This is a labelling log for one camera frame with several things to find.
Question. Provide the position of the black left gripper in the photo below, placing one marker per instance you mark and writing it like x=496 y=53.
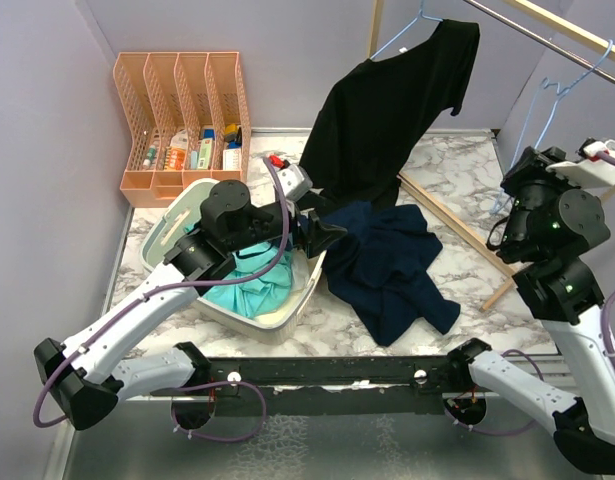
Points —
x=320 y=236

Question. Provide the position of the navy blue t shirt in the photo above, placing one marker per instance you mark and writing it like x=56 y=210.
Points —
x=380 y=268

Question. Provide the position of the black t shirt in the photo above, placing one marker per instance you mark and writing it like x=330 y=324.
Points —
x=374 y=116

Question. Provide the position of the light blue hanger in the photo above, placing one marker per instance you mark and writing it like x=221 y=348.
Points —
x=557 y=92
x=376 y=21

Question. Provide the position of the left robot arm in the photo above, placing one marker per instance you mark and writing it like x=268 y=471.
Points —
x=88 y=374

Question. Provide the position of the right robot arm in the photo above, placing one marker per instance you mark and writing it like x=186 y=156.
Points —
x=555 y=219

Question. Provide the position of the teal cloth in basket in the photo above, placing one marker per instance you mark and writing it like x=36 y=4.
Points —
x=259 y=296

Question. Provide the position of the white red box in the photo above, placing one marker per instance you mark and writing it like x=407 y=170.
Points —
x=232 y=158

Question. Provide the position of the yellow black sponge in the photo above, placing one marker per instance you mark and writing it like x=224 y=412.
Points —
x=231 y=132

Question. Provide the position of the green white box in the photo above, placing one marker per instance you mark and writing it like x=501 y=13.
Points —
x=204 y=155

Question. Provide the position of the white perforated laundry basket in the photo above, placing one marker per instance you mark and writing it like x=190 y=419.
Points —
x=178 y=218

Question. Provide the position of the orange snack packet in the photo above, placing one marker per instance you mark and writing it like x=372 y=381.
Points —
x=175 y=158

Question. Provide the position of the orange plastic file organizer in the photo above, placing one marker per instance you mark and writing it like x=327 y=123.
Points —
x=176 y=99

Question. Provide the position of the small white bottle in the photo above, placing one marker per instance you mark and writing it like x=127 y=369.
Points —
x=150 y=157

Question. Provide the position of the metal hanging rod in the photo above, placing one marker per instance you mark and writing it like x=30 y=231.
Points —
x=559 y=25

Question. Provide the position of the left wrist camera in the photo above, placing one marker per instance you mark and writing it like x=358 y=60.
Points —
x=294 y=180

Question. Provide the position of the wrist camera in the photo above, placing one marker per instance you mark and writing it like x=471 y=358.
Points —
x=294 y=180
x=595 y=167

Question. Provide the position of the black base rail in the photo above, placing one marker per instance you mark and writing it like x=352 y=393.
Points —
x=315 y=386

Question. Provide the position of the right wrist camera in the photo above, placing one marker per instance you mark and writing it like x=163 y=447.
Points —
x=595 y=167

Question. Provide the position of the wooden clothes rack frame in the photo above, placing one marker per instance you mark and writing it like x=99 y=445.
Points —
x=445 y=215

